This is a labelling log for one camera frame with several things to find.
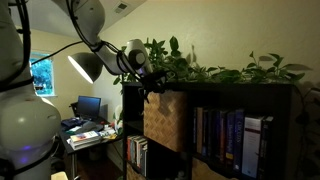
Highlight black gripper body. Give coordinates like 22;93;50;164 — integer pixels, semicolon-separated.
139;70;169;93

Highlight woven bamboo storage container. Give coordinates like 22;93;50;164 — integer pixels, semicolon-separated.
143;90;188;153

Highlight green pothos plant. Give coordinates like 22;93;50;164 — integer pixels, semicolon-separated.
113;35;313;85

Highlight white flower ornament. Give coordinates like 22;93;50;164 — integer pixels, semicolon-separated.
112;104;124;135

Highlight tan spine book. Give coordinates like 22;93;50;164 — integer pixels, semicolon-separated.
196;107;204;155

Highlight red spine book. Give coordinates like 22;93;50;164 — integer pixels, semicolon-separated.
126;135;132;162

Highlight grey spine book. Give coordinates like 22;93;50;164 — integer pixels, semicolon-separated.
130;135;138;165

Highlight white spine book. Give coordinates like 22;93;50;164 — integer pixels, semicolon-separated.
135;137;144;170

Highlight computer monitor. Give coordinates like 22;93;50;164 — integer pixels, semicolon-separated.
77;95;102;121

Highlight slim black book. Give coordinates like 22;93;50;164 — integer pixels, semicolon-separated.
202;109;210;157

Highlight dark book white pages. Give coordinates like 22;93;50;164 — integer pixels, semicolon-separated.
140;141;149;178

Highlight grey desk lamp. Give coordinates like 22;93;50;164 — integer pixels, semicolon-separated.
67;51;104;84

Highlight dark navy book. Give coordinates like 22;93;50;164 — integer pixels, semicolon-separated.
207;109;222;159

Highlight black cube shelf unit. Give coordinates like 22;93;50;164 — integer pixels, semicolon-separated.
121;81;301;180

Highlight colourful cover book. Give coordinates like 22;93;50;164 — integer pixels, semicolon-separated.
69;130;101;143

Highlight brown spine book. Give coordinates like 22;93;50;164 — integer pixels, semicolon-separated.
219;109;230;163

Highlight blue bag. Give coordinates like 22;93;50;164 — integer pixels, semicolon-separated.
61;117;88;130

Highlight thick white book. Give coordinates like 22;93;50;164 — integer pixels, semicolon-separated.
69;138;103;152

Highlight dark office desk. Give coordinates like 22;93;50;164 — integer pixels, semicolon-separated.
59;116;124;180

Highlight ceiling air vent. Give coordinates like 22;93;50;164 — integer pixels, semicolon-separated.
114;2;129;14

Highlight blue book yellow label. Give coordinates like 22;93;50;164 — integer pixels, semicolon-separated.
226;111;237;162

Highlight blue circuits textbook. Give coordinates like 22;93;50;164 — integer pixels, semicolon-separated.
233;108;246;172

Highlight white maroon banded book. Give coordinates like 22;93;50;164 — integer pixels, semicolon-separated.
242;115;263;179

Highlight thick black book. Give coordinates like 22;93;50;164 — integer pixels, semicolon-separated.
260;116;274;180

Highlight window with white frame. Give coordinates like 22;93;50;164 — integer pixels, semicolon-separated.
29;51;56;98

